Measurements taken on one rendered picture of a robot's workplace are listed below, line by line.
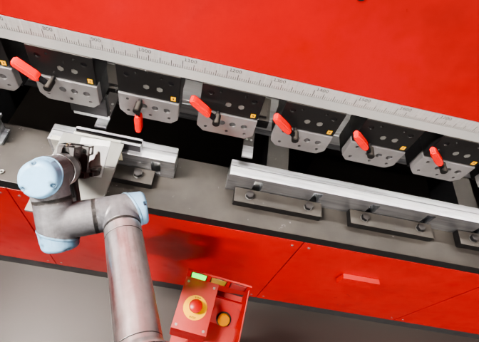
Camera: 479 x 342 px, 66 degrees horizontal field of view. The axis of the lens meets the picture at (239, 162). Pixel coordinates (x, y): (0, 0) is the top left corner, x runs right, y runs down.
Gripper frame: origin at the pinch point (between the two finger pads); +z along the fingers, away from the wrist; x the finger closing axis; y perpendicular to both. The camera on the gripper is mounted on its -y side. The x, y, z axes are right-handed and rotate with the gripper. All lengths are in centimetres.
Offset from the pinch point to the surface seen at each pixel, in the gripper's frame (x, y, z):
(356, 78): -61, 30, -32
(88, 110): 0.7, 15.9, -0.4
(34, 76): 8.8, 22.0, -17.1
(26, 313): 37, -80, 65
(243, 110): -39.6, 21.0, -17.8
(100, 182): -4.5, -3.4, -1.6
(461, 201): -133, 0, 17
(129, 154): -10.0, 4.2, 8.8
